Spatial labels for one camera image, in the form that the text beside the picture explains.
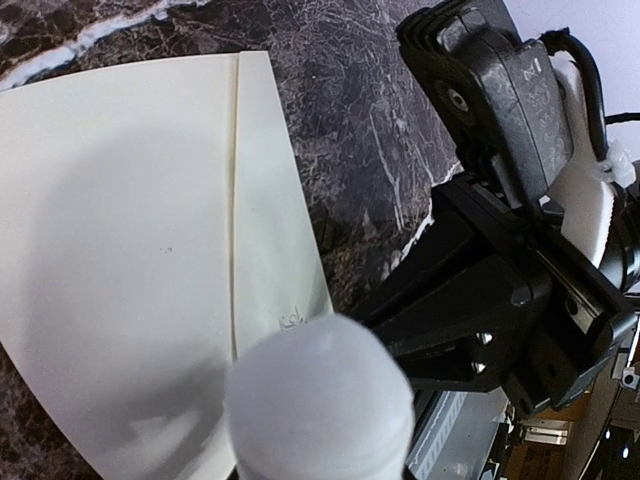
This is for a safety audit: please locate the green white glue stick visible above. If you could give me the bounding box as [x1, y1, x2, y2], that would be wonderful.
[224, 315, 414, 479]

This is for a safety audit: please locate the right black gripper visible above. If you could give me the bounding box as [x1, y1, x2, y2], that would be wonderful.
[349, 179, 632, 415]

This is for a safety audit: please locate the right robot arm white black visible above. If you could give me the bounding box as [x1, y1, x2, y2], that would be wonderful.
[351, 173, 639, 418]

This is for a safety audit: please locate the white slotted cable duct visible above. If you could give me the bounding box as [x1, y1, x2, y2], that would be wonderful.
[404, 389, 481, 480]

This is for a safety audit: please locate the cream paper envelope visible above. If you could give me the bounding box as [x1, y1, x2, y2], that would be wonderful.
[1, 51, 332, 479]

